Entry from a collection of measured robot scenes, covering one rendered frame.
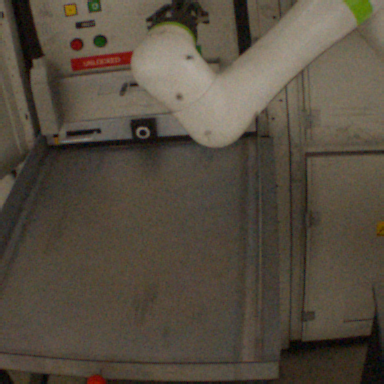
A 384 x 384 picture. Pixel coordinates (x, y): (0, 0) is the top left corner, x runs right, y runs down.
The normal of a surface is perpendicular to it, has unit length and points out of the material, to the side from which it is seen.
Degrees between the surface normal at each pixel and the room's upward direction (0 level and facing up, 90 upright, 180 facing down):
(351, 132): 90
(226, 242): 0
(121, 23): 90
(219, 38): 90
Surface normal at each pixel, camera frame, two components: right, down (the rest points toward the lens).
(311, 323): -0.08, 0.59
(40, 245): -0.11, -0.80
